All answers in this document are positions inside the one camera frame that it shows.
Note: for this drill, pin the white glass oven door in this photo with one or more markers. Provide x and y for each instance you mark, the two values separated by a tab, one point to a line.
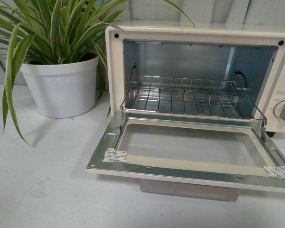
198	157

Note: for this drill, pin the white Toshiba toaster oven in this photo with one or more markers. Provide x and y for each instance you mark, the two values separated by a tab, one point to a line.
253	56

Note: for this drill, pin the white plastic flower pot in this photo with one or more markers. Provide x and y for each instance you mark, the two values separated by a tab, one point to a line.
64	90

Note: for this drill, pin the beige lower timer knob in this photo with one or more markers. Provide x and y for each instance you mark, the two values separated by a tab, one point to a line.
279	110

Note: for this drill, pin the green striped spider plant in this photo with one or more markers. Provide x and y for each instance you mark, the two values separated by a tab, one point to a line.
51	32

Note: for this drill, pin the metal wire oven rack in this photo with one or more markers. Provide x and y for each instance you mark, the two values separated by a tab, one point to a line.
189	97

